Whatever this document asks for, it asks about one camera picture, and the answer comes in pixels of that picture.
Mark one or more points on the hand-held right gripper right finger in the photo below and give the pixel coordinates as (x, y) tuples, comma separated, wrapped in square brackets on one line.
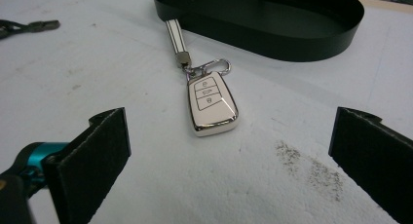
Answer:
[(376, 159)]

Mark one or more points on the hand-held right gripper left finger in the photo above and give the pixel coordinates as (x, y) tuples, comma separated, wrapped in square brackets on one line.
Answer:
[(87, 165)]

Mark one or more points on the black key rack with tray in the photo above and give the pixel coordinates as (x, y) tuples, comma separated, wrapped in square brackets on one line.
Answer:
[(259, 45)]

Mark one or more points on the white table mat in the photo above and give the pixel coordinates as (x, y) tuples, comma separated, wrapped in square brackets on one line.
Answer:
[(130, 71)]

